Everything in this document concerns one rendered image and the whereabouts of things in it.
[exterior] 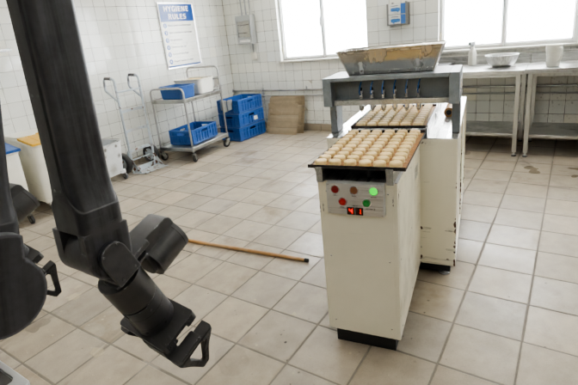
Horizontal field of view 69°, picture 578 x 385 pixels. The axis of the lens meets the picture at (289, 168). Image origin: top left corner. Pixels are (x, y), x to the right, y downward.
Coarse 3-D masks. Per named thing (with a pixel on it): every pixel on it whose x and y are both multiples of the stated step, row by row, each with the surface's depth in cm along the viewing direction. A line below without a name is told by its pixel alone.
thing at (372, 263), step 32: (416, 160) 216; (320, 192) 182; (416, 192) 221; (352, 224) 181; (384, 224) 175; (416, 224) 225; (352, 256) 186; (384, 256) 179; (416, 256) 230; (352, 288) 191; (384, 288) 184; (352, 320) 197; (384, 320) 190
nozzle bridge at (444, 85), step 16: (336, 80) 234; (352, 80) 231; (368, 80) 227; (384, 80) 232; (400, 80) 229; (416, 80) 226; (432, 80) 223; (448, 80) 220; (336, 96) 246; (352, 96) 243; (368, 96) 239; (400, 96) 232; (432, 96) 224; (448, 96) 220; (336, 112) 252; (336, 128) 255
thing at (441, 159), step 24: (432, 144) 225; (456, 144) 220; (432, 168) 229; (456, 168) 224; (432, 192) 233; (456, 192) 228; (432, 216) 238; (456, 216) 233; (432, 240) 242; (456, 240) 262; (432, 264) 250
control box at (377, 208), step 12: (336, 180) 177; (336, 192) 175; (348, 192) 173; (360, 192) 171; (384, 192) 169; (336, 204) 177; (348, 204) 175; (360, 204) 173; (372, 204) 171; (384, 204) 170; (372, 216) 172; (384, 216) 171
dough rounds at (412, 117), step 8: (432, 104) 270; (376, 112) 266; (384, 112) 261; (392, 112) 259; (400, 112) 256; (408, 112) 260; (416, 112) 252; (424, 112) 250; (432, 112) 257; (360, 120) 244; (368, 120) 247; (376, 120) 240; (384, 120) 238; (392, 120) 236; (400, 120) 235; (408, 120) 232; (416, 120) 230; (424, 120) 235
